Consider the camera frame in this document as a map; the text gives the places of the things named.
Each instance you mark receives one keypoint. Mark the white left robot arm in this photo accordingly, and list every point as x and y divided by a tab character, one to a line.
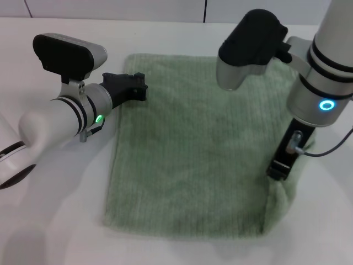
49	121

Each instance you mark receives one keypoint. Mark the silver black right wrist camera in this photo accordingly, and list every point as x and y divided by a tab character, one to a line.
248	41

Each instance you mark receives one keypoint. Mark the green terry towel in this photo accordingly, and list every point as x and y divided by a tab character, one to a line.
187	154

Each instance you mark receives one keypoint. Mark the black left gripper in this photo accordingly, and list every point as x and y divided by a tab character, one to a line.
120	88

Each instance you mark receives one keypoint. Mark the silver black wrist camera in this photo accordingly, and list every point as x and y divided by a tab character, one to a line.
248	41
63	55

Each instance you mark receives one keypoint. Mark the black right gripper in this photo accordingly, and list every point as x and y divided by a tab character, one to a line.
286	157

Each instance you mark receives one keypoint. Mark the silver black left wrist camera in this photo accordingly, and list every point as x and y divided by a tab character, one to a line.
63	55

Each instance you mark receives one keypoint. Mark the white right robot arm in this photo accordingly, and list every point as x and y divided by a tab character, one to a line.
325	82

